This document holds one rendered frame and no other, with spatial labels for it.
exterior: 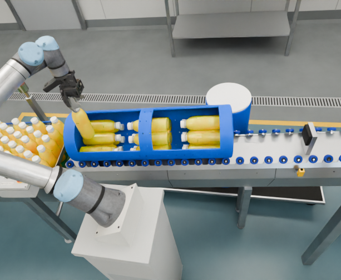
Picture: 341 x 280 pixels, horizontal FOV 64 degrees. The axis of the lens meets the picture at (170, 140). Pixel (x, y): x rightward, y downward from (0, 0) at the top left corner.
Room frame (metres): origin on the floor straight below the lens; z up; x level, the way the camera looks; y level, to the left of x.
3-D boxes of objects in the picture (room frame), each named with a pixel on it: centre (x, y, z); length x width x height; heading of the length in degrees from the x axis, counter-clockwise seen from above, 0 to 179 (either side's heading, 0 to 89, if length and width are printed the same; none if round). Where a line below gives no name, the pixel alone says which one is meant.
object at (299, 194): (1.31, -0.45, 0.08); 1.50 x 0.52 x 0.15; 72
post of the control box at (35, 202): (0.88, 0.84, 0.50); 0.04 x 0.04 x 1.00; 78
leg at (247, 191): (0.84, -0.43, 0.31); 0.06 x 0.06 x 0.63; 78
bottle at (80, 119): (1.04, 0.42, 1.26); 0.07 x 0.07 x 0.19
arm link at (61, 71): (1.04, 0.40, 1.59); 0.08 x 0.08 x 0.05
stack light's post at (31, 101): (1.55, 0.88, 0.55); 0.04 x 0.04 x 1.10; 78
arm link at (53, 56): (1.03, 0.40, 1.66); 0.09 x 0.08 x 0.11; 129
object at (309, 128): (0.86, -0.72, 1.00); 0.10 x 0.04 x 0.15; 168
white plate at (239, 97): (1.26, -0.41, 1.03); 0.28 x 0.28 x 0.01
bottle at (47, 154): (1.06, 0.72, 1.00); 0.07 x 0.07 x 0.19
